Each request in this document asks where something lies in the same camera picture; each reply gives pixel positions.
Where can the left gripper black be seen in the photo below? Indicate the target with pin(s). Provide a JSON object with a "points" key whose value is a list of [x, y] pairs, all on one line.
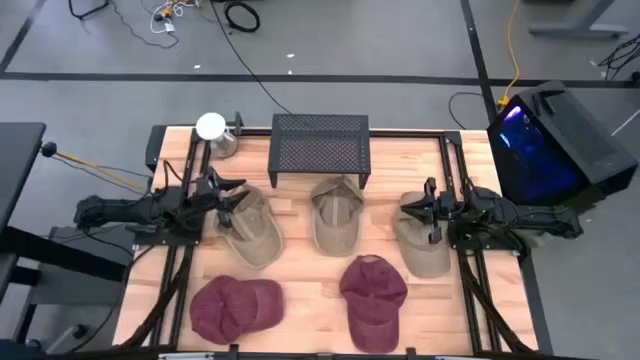
{"points": [[207, 197]]}

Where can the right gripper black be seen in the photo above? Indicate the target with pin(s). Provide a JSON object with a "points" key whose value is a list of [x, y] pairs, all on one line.
{"points": [[442, 210]]}

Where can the tan baseball cap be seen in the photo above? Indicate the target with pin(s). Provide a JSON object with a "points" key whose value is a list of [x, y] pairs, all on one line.
{"points": [[255, 235], [422, 255], [336, 235]]}

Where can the maroon baseball cap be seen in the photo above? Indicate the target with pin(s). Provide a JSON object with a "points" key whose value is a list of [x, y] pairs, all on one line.
{"points": [[225, 310], [372, 300]]}

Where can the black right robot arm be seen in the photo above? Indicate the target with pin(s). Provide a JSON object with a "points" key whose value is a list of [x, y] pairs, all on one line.
{"points": [[525, 217]]}

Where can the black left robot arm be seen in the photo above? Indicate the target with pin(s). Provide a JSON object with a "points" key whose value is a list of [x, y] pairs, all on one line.
{"points": [[125, 210]]}

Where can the white mushroom lamp metal base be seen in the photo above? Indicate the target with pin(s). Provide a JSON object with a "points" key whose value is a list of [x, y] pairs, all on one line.
{"points": [[211, 126]]}

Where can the black perforated metal shelf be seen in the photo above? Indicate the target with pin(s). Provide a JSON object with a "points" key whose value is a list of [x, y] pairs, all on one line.
{"points": [[320, 145]]}

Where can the black computer case blue light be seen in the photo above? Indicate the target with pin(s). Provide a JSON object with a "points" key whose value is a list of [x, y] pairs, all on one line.
{"points": [[575, 130]]}

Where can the grey desk base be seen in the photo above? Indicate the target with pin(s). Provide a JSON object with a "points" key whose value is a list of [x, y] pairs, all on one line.
{"points": [[70, 287]]}

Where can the black round plug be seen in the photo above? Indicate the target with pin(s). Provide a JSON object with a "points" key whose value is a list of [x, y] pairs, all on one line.
{"points": [[48, 149]]}

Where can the black caster wheel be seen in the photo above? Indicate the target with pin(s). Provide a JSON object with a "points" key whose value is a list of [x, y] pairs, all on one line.
{"points": [[80, 331]]}

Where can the grey desk leg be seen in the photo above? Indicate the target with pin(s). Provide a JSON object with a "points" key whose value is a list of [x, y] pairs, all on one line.
{"points": [[575, 29]]}

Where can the black aluminium table frame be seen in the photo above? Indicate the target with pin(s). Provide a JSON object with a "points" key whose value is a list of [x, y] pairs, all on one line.
{"points": [[405, 133]]}

